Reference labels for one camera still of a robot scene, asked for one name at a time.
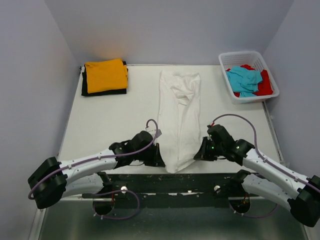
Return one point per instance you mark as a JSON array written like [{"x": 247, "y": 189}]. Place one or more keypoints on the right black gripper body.
[{"x": 210, "y": 151}]

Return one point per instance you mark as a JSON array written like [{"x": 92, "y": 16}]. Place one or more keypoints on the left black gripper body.
[{"x": 149, "y": 156}]

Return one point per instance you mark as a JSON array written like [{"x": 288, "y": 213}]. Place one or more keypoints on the white t shirt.
[{"x": 178, "y": 118}]

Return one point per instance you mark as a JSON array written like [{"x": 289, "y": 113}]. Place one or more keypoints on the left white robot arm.
[{"x": 54, "y": 180}]

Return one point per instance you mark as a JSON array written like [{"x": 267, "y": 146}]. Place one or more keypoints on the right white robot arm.
[{"x": 305, "y": 208}]

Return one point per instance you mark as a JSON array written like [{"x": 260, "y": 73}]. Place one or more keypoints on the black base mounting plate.
[{"x": 168, "y": 191}]

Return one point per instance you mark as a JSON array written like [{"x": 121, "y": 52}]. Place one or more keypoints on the light blue t shirt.
[{"x": 244, "y": 82}]

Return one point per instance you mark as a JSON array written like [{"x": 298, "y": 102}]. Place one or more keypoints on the red t shirt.
[{"x": 264, "y": 88}]

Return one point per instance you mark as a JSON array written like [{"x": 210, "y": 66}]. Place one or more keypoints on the folded orange t shirt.
[{"x": 106, "y": 75}]

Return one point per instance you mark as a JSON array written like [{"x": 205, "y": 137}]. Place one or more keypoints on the white plastic basket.
[{"x": 254, "y": 59}]

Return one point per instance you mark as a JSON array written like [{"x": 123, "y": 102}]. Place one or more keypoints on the folded black t shirt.
[{"x": 100, "y": 93}]

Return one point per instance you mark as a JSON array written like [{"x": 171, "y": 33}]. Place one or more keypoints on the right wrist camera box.
[{"x": 211, "y": 125}]

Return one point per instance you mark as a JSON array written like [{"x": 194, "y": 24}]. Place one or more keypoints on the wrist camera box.
[
  {"x": 211, "y": 125},
  {"x": 154, "y": 133}
]

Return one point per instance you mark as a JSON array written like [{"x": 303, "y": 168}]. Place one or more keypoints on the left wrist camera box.
[{"x": 154, "y": 133}]

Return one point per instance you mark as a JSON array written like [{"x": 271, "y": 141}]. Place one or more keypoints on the aluminium frame rail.
[{"x": 251, "y": 184}]

